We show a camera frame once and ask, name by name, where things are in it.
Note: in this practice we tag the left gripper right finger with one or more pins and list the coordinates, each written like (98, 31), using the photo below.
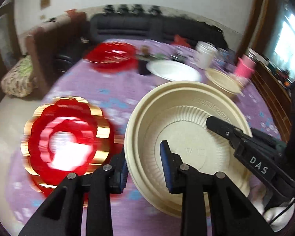
(230, 211)

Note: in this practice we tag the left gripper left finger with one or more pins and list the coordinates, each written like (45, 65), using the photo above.
(61, 212)

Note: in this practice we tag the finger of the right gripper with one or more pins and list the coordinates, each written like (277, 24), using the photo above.
(226, 130)

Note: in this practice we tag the beige plastic bowl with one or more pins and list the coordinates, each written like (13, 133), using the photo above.
(222, 82)
(177, 112)

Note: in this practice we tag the small red gold-rimmed plate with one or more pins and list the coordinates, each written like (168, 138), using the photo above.
(67, 135)

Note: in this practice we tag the large white foam bowl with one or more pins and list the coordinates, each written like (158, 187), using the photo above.
(278, 216)

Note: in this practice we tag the wooden side cabinet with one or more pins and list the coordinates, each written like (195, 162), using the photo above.
(275, 97)

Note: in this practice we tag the pink sleeved bottle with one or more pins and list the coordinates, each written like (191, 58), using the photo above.
(245, 67)

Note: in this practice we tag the white plastic jar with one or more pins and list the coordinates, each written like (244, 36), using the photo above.
(204, 54)

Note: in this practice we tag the red object on table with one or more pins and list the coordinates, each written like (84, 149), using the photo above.
(178, 40)

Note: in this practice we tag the black cylinder with brown cap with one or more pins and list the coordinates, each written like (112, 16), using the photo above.
(143, 59)

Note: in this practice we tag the black leather sofa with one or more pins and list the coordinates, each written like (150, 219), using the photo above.
(158, 28)

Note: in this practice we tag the patterned cushioned bench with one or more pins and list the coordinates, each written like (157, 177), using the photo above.
(20, 80)

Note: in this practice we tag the brown armchair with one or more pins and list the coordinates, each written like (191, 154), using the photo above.
(44, 41)

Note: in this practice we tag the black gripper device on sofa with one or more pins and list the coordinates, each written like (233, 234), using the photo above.
(108, 9)

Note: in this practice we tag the red bowl on armchair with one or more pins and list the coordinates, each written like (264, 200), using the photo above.
(71, 12)

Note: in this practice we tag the small gold wall plaque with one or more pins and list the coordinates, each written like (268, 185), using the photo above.
(44, 4)

